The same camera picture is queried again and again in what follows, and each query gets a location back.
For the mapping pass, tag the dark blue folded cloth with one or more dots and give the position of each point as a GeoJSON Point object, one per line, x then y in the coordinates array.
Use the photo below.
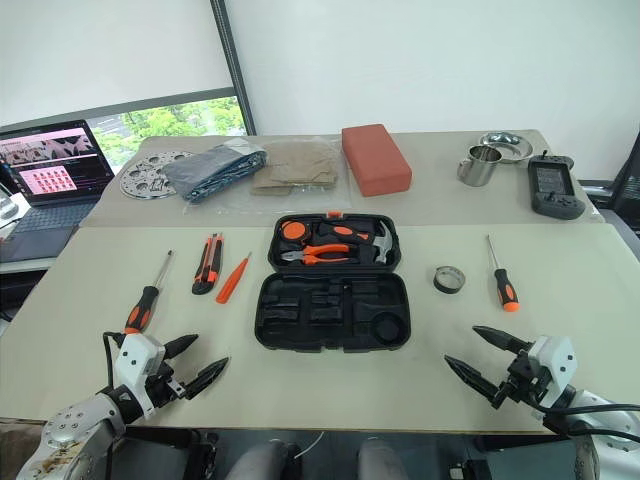
{"type": "Point", "coordinates": [210, 172]}

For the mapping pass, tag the black tape roll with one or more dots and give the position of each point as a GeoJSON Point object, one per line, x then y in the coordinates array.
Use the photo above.
{"type": "Point", "coordinates": [448, 286]}

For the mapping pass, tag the perforated round metal disc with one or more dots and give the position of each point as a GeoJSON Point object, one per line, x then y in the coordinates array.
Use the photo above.
{"type": "Point", "coordinates": [137, 182]}

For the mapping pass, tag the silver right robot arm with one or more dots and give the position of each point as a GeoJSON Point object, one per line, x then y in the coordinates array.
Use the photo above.
{"type": "Point", "coordinates": [600, 440]}

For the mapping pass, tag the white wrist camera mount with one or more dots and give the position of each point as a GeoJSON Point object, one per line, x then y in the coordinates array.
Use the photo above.
{"type": "Point", "coordinates": [555, 360]}
{"type": "Point", "coordinates": [132, 360]}

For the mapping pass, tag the stainless steel dish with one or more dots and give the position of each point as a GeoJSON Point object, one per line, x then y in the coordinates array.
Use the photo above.
{"type": "Point", "coordinates": [515, 147]}

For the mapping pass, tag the grey rounded shape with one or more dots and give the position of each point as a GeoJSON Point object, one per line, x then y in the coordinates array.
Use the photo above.
{"type": "Point", "coordinates": [387, 462]}
{"type": "Point", "coordinates": [260, 462]}

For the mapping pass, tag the stainless steel cup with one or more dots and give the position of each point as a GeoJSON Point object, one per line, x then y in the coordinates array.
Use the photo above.
{"type": "Point", "coordinates": [475, 170]}

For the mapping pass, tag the orange black tape measure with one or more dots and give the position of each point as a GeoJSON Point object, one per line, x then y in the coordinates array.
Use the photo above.
{"type": "Point", "coordinates": [295, 233]}

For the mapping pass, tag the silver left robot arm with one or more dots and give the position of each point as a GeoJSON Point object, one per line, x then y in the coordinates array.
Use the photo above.
{"type": "Point", "coordinates": [75, 425]}

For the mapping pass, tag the black orange tool case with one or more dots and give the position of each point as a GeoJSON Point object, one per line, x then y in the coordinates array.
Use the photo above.
{"type": "Point", "coordinates": [300, 327]}

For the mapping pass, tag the orange black utility knife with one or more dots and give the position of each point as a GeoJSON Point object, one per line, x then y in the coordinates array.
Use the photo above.
{"type": "Point", "coordinates": [207, 262]}

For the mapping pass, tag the orange tester pen screwdriver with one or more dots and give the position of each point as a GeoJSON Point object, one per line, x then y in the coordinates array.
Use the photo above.
{"type": "Point", "coordinates": [231, 282]}

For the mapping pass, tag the dark window frame post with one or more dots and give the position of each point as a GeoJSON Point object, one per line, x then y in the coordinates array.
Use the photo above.
{"type": "Point", "coordinates": [235, 65]}

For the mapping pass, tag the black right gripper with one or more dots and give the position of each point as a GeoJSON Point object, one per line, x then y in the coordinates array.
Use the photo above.
{"type": "Point", "coordinates": [520, 382]}

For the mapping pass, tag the red rectangular block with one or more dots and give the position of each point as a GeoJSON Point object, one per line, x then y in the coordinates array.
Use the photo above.
{"type": "Point", "coordinates": [375, 160]}

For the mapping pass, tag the small orange black screwdriver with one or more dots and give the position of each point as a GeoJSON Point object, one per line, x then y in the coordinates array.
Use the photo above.
{"type": "Point", "coordinates": [506, 292]}

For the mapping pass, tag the black handheld controller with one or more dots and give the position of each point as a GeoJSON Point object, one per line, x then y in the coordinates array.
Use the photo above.
{"type": "Point", "coordinates": [552, 185]}

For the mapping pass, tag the large orange black screwdriver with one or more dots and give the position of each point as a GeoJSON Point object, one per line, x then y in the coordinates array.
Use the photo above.
{"type": "Point", "coordinates": [142, 307]}

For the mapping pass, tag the black office chair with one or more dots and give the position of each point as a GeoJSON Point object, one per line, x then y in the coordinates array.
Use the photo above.
{"type": "Point", "coordinates": [625, 190]}

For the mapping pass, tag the open laptop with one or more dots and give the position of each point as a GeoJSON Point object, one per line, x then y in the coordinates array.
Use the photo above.
{"type": "Point", "coordinates": [50, 165]}

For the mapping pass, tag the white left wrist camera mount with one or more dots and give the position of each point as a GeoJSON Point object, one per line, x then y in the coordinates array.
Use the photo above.
{"type": "Point", "coordinates": [132, 360]}

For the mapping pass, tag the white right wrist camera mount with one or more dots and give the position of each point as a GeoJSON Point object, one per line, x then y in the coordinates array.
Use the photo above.
{"type": "Point", "coordinates": [555, 360]}

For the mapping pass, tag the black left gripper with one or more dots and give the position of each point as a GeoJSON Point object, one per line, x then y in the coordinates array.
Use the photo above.
{"type": "Point", "coordinates": [162, 387]}

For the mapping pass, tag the tan folded cloth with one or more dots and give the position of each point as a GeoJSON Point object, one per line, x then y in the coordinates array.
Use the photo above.
{"type": "Point", "coordinates": [295, 167]}

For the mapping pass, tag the clear plastic bag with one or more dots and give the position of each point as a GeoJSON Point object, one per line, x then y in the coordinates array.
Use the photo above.
{"type": "Point", "coordinates": [320, 202]}

